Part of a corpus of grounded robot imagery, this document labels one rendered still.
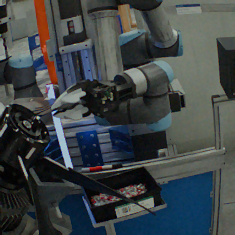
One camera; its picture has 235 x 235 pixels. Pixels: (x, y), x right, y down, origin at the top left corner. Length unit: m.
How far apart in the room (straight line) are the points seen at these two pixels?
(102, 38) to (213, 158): 0.56
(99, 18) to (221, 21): 1.70
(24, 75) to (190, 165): 0.77
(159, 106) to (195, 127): 1.78
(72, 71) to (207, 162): 0.70
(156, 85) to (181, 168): 0.36
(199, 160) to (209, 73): 1.50
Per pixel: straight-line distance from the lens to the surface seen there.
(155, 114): 1.00
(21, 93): 1.48
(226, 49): 1.06
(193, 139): 2.80
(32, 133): 0.66
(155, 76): 0.96
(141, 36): 1.37
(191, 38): 2.57
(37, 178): 0.84
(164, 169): 1.21
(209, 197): 1.34
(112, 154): 1.49
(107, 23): 1.02
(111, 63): 1.01
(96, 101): 0.86
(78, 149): 1.50
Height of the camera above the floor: 1.43
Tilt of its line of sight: 20 degrees down
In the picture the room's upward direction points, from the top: 11 degrees counter-clockwise
